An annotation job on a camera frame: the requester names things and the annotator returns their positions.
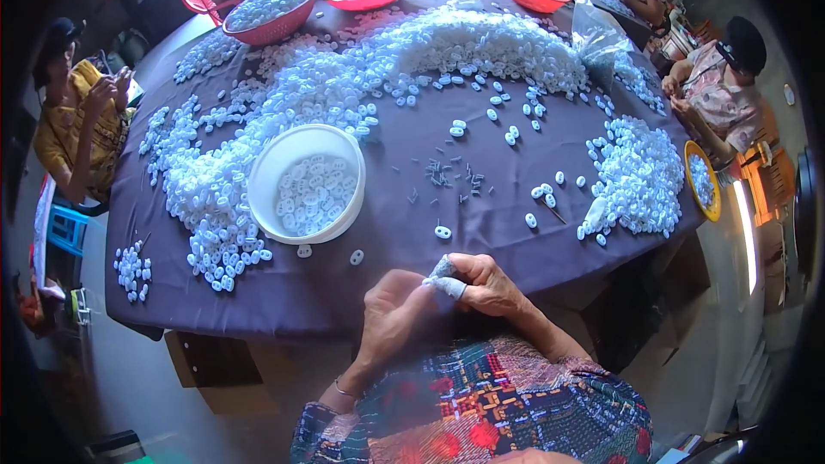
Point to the person's left hand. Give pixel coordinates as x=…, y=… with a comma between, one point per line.
x=387, y=316

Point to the single white oval piece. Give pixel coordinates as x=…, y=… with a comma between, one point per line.
x=304, y=251
x=356, y=257
x=443, y=232
x=530, y=220

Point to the person's left fingers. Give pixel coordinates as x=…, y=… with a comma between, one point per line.
x=406, y=280

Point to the white round plastic tub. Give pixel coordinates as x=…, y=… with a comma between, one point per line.
x=309, y=184

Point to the person's right hand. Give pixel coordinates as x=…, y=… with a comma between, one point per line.
x=493, y=287

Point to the dark purple tablecloth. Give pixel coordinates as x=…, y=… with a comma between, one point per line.
x=290, y=296

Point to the narrow strip of white pieces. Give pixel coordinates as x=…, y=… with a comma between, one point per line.
x=638, y=80

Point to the small white pouch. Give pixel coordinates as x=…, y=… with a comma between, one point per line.
x=595, y=211

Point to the person's body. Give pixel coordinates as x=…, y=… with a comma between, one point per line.
x=490, y=412

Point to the blue plastic stool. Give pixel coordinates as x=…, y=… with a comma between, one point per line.
x=64, y=229

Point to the thin wooden stick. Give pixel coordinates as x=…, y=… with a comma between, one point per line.
x=555, y=212

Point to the small clear plastic bag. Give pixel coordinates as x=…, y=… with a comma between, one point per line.
x=465, y=1

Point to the flat spread of white pieces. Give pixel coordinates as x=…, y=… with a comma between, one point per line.
x=206, y=55

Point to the large heap of white pieces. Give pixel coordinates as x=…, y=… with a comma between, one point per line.
x=212, y=187

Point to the compact heap of white pieces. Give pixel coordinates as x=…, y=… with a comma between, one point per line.
x=638, y=174

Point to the yellow bowl of white pieces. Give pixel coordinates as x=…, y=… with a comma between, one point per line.
x=702, y=180

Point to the small cluster of white pieces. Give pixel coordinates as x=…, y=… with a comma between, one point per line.
x=132, y=270

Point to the group of small metal pins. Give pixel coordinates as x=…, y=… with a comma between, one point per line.
x=441, y=175

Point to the large clear plastic bag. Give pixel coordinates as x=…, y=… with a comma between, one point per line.
x=596, y=42

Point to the red plastic chair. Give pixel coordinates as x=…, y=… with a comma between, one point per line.
x=200, y=1

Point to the orange wooden chair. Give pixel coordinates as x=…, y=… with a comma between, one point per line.
x=767, y=184

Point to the scattered loose white pieces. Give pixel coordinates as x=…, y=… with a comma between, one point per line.
x=493, y=115

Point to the red basket full of pieces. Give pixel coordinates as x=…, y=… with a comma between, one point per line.
x=271, y=10

